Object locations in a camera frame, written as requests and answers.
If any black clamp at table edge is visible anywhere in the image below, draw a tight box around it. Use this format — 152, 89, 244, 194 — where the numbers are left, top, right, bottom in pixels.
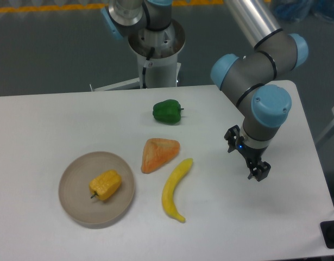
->
320, 220, 334, 249

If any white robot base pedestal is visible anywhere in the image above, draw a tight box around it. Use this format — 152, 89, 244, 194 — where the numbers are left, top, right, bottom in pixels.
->
91, 19, 185, 91

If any blue plastic bag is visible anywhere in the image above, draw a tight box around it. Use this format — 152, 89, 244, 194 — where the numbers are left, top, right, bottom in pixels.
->
270, 0, 334, 23

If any yellow toy pepper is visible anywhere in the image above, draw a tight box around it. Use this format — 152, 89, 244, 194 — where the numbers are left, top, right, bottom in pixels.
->
89, 170, 122, 201

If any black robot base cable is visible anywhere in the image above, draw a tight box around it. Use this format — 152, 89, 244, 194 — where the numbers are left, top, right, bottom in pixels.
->
141, 47, 156, 89

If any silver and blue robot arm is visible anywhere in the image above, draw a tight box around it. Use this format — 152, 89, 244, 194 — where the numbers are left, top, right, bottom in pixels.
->
101, 1, 308, 181

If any orange triangular toy pastry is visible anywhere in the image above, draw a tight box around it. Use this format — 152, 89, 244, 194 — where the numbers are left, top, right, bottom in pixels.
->
141, 138, 180, 173

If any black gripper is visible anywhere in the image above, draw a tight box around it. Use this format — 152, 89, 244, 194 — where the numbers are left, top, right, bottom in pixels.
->
224, 125, 271, 181

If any beige round plate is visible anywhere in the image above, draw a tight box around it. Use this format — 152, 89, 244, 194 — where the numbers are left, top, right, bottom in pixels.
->
58, 152, 135, 228

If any yellow toy banana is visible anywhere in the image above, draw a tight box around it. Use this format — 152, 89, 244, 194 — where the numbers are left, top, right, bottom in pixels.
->
161, 158, 193, 223

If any green toy pepper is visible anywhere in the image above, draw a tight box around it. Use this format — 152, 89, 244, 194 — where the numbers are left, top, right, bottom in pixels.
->
153, 99, 183, 125

